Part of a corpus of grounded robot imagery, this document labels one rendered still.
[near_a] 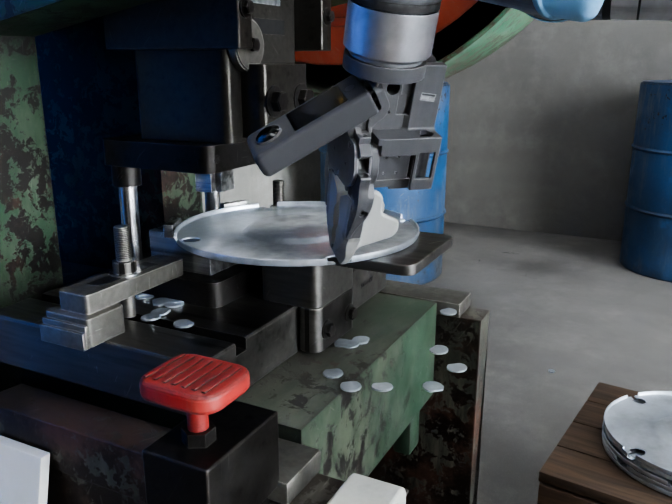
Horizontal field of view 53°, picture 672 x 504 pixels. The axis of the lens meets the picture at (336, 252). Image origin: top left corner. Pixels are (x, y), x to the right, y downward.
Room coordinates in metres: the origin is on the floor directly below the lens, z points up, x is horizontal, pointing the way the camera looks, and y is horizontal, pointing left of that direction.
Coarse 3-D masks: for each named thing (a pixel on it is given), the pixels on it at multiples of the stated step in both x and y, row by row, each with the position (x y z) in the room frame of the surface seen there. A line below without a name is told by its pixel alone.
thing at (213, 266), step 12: (192, 216) 0.88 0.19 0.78; (156, 228) 0.81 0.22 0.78; (156, 240) 0.80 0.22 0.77; (168, 240) 0.79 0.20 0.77; (192, 240) 0.77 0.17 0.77; (156, 252) 0.80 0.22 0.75; (168, 252) 0.79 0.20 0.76; (180, 252) 0.78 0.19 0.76; (192, 264) 0.77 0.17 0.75; (204, 264) 0.76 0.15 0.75; (216, 264) 0.77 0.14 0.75; (228, 264) 0.79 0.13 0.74
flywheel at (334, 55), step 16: (448, 0) 1.06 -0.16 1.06; (464, 0) 1.04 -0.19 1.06; (336, 16) 1.18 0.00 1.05; (448, 16) 1.06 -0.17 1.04; (464, 16) 1.06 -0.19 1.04; (480, 16) 1.12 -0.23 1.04; (336, 32) 1.14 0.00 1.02; (448, 32) 1.09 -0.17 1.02; (336, 48) 1.14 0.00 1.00; (432, 48) 1.17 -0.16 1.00; (320, 64) 1.15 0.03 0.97; (336, 64) 1.14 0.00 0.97
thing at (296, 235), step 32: (192, 224) 0.82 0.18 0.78; (224, 224) 0.82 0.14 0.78; (256, 224) 0.80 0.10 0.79; (288, 224) 0.80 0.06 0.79; (320, 224) 0.80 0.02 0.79; (416, 224) 0.80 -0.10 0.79; (224, 256) 0.66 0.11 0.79; (256, 256) 0.68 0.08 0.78; (288, 256) 0.68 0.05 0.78; (320, 256) 0.68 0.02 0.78
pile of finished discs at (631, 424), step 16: (624, 400) 1.11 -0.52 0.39; (640, 400) 1.12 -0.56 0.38; (656, 400) 1.10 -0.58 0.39; (608, 416) 1.05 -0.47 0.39; (624, 416) 1.05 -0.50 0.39; (640, 416) 1.05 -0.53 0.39; (656, 416) 1.05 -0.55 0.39; (608, 432) 0.99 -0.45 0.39; (624, 432) 1.00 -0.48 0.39; (640, 432) 1.00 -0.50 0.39; (656, 432) 0.99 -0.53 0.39; (608, 448) 0.98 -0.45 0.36; (624, 448) 0.95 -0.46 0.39; (640, 448) 0.95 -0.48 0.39; (656, 448) 0.95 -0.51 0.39; (624, 464) 0.96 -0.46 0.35; (640, 464) 0.92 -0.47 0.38; (656, 464) 0.90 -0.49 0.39; (640, 480) 0.91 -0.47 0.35; (656, 480) 0.89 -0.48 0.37
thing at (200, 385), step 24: (168, 360) 0.47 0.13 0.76; (192, 360) 0.47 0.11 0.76; (216, 360) 0.47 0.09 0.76; (144, 384) 0.44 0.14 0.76; (168, 384) 0.43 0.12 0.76; (192, 384) 0.43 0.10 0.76; (216, 384) 0.43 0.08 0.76; (240, 384) 0.44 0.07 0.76; (192, 408) 0.42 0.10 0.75; (216, 408) 0.42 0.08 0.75
